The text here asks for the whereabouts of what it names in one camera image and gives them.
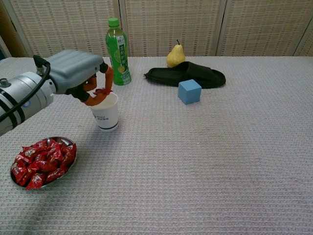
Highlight yellow pear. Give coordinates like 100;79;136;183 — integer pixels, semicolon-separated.
166;40;186;68

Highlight white woven tablecloth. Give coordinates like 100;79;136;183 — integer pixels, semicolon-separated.
0;56;313;235

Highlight round silver metal plate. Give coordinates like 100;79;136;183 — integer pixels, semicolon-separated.
10;136;78;189

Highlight red candy packets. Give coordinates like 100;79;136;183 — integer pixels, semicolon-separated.
11;139;77;191

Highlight green plastic drink bottle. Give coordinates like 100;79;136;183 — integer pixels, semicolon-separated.
105;17;132;86

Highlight black slipper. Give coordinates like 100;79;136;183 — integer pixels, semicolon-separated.
143;61;226;89

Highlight brown wooden board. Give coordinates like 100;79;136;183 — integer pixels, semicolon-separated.
0;0;27;58

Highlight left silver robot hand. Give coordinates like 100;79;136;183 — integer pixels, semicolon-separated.
45;49;115;107

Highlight white paper cup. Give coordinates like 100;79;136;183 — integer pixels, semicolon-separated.
89;92;120;132

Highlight light blue foam cube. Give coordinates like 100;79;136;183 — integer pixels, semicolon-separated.
178;79;202;105

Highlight beige woven screen panel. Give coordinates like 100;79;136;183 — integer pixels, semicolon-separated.
4;0;123;58
119;0;225;57
293;14;313;57
216;0;313;57

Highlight red candy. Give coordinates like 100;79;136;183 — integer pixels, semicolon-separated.
94;88;113;96

